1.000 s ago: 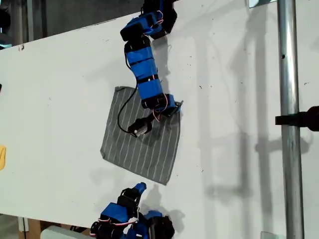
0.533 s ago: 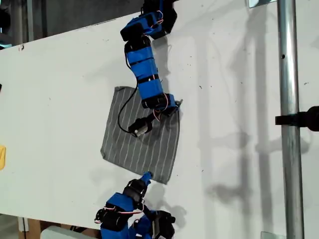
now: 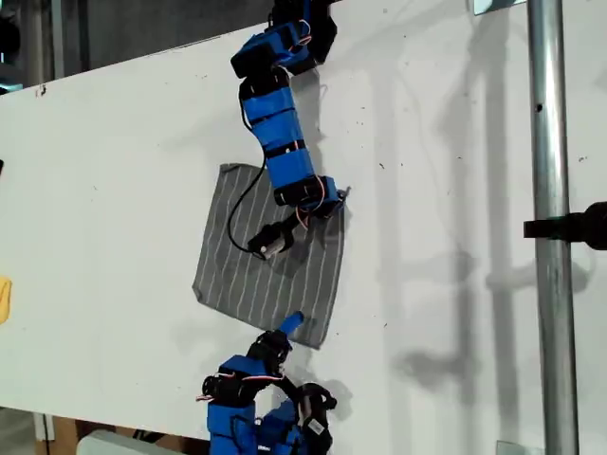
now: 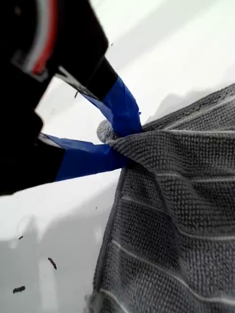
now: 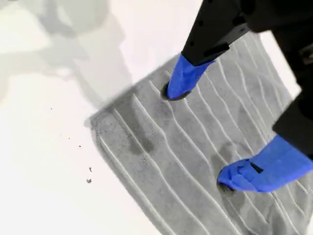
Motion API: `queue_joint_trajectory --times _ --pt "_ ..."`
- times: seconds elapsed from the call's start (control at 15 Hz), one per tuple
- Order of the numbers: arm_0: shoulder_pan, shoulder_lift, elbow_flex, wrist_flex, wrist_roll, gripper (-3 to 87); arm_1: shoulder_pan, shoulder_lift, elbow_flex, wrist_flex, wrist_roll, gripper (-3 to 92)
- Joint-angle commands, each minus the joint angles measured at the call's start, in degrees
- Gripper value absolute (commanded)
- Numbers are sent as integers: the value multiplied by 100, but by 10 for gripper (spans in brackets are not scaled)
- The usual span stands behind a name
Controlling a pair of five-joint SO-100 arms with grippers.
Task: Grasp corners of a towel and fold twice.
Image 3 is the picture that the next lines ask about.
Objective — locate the grey striped towel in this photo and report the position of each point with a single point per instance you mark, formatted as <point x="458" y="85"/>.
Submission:
<point x="256" y="284"/>

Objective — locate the brown cardboard box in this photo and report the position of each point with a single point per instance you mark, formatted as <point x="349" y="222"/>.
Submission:
<point x="64" y="436"/>

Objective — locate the yellow object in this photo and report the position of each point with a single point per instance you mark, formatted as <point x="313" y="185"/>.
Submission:
<point x="5" y="298"/>

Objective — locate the grey metal bar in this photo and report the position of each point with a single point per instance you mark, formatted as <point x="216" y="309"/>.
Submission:
<point x="58" y="38"/>

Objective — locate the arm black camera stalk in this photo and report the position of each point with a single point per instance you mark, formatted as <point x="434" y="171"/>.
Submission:
<point x="290" y="226"/>
<point x="289" y="389"/>

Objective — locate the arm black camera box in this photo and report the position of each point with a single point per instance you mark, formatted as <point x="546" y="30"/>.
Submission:
<point x="268" y="242"/>
<point x="315" y="412"/>

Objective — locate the steel post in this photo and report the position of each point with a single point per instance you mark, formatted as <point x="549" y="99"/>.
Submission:
<point x="552" y="142"/>

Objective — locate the black post clamp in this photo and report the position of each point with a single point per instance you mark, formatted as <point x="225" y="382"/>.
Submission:
<point x="588" y="227"/>

